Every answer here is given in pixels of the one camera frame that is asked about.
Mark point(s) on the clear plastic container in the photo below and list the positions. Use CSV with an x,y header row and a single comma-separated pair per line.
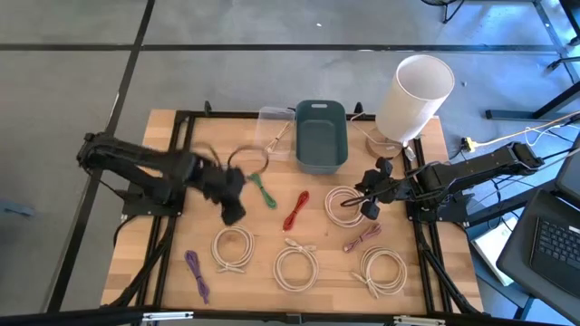
x,y
272,122

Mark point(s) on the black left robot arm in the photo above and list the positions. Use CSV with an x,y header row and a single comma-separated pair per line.
x,y
136,156

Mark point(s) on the teal plastic bin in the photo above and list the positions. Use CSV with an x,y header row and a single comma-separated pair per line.
x,y
321,145

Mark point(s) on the dark grey open laptop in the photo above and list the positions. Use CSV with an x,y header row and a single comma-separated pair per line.
x,y
557,244

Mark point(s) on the dark laptop screen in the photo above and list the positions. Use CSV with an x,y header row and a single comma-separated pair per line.
x,y
571,176

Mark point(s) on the black desk frame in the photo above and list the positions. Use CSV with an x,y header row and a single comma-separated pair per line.
x,y
572,18

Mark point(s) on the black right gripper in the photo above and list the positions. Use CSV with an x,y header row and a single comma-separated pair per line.
x,y
389,190

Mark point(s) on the black desk leg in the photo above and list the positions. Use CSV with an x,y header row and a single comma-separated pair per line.
x,y
507,114

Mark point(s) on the black chair base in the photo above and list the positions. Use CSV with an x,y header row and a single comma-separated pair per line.
x,y
436,2

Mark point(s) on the black crossbar with silver brackets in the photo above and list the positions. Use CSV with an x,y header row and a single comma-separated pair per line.
x,y
90,317

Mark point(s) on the yellow power plug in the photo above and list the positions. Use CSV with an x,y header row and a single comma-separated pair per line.
x,y
469,145

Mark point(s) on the black aluminium table frame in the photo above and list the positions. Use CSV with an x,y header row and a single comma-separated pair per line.
x,y
226,114

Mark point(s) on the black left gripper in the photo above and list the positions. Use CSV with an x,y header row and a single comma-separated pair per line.
x,y
222,181

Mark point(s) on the white book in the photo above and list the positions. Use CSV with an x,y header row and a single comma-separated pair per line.
x,y
491,246

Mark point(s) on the black side table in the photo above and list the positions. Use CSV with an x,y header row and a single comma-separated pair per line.
x,y
498,209

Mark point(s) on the white power adapter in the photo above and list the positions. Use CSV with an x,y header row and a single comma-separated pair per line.
x,y
409,154

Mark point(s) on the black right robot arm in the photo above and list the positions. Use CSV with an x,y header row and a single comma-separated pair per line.
x,y
476,167

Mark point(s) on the blue-grey floor object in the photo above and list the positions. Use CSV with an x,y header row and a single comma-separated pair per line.
x,y
16,209

